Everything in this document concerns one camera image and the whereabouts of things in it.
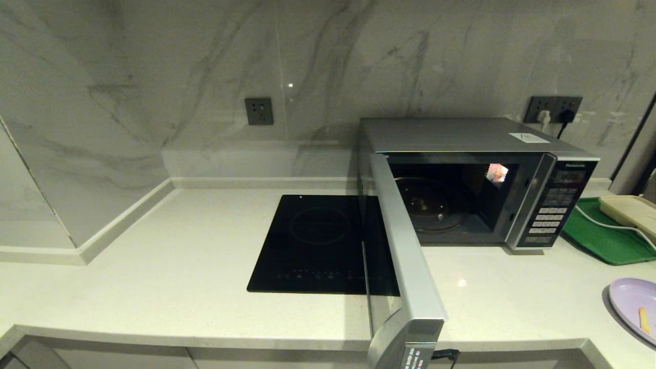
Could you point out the silver microwave door dark window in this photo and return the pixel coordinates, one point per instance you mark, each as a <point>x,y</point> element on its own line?
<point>407,256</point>

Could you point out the purple plastic plate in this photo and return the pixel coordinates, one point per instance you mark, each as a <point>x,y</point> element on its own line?
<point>626,302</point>

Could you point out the silver Panasonic microwave oven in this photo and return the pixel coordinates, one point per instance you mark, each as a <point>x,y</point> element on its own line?
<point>451,134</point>

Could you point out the black induction cooktop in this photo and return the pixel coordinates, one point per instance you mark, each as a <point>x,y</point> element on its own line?
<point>307,246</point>

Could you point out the grey cabinet front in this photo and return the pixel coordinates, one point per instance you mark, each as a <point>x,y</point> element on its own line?
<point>102,356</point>
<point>523,361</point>
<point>282,360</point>

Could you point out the white power plug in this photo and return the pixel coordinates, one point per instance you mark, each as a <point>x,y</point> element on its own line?
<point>542,120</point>

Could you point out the black power plug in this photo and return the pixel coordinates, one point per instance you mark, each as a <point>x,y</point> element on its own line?
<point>565,117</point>

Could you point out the green plastic tray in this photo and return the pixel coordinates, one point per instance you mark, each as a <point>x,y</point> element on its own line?
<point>594,241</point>

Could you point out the beige power strip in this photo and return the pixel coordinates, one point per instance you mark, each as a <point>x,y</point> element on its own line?
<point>630,212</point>

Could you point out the yellow french fry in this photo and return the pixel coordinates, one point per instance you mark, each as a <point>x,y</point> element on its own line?
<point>643,320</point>

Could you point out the grey single wall socket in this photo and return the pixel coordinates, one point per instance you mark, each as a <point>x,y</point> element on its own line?
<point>259,111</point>

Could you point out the grey double wall socket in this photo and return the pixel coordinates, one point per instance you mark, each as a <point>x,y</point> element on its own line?
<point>552,105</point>

